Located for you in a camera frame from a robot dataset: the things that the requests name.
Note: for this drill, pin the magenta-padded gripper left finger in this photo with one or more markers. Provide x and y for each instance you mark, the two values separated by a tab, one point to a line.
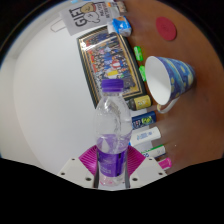
75	171

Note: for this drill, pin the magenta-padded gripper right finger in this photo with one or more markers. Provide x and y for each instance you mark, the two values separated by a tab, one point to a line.
146	170

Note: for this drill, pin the clear purple-capped water bottle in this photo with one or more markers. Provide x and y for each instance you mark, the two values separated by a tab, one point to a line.
111	133

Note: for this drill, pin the long pink box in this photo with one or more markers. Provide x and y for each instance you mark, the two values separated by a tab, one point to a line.
165	163

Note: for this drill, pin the long green and white box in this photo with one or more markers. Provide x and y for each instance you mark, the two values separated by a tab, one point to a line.
155	150

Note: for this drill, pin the white blue-capped lotion bottle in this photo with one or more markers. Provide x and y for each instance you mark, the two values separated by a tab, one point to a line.
146	135

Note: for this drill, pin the dark blue pump bottle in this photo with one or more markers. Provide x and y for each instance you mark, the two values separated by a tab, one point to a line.
145	120

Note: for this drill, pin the brown yellow-labelled pump bottle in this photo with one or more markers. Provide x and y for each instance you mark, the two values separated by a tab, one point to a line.
141	102

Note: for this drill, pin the blue patterned mug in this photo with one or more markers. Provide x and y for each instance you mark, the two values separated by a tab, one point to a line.
160	80

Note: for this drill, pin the small green box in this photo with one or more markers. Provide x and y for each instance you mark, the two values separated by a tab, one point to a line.
142	73
138	53

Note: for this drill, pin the framed group photo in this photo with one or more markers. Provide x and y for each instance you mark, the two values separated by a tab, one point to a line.
106	60

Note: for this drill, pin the flat round red coaster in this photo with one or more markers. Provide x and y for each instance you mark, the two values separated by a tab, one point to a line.
166	28

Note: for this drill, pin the blue tissue pack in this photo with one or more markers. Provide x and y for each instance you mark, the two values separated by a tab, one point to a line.
120	26

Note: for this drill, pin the white paper gift bag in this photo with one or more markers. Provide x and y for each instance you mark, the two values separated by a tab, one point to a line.
86	16

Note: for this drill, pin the small patterned box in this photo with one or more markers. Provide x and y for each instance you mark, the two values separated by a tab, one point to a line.
121	7

